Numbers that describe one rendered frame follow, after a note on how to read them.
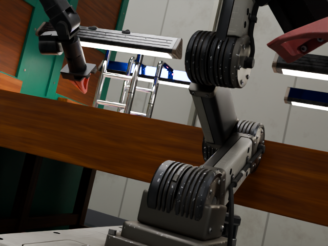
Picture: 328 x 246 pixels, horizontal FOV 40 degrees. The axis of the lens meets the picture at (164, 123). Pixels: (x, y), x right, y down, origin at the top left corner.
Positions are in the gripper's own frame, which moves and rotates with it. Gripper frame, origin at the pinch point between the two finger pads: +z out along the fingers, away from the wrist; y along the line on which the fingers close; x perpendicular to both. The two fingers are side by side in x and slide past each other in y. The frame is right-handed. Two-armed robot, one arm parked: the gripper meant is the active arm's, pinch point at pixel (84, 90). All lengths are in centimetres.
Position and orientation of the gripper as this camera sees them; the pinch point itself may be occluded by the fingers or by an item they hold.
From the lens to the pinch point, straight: 154.0
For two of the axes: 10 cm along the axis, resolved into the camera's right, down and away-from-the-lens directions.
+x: -3.9, 6.4, -6.7
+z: 1.2, 7.5, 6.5
